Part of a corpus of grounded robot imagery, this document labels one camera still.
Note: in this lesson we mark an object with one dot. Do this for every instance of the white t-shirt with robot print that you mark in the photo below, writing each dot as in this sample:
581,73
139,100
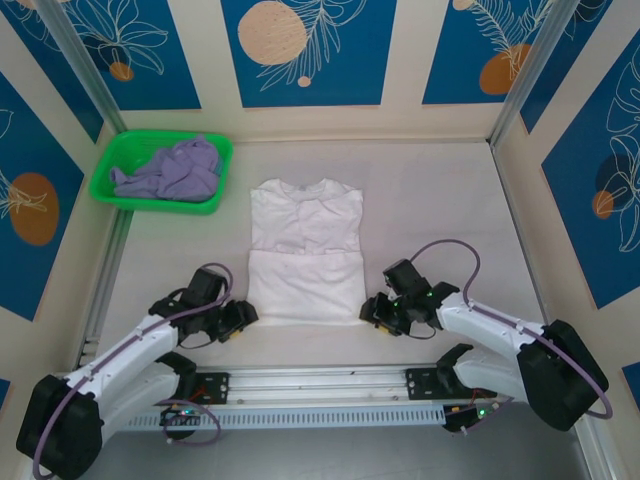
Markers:
305,280

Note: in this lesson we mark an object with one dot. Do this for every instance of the green plastic basket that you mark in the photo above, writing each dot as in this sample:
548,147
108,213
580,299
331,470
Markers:
125,150

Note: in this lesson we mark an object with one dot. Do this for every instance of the black base plate left arm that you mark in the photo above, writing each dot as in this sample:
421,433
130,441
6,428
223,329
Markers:
215,387

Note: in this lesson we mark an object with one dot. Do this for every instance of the black base plate right arm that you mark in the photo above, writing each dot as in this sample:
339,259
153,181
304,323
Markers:
422,384

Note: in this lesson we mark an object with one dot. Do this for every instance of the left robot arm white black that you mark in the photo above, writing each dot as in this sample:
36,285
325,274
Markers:
120,350

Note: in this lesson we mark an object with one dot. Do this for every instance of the purple t-shirt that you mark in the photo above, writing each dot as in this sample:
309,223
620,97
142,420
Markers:
175,175

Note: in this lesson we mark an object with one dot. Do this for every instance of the aluminium profile rail beam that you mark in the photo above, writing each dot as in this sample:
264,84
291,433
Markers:
320,382

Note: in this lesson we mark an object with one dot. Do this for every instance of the aluminium side rail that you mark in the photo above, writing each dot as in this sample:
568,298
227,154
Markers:
525,225
107,280

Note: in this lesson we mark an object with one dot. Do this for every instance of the blue floral wall panel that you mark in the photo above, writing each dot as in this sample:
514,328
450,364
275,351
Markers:
595,200
310,50
475,50
150,50
35,200

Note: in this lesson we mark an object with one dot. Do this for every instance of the aluminium frame post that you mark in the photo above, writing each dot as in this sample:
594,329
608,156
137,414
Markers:
530,70
85,70

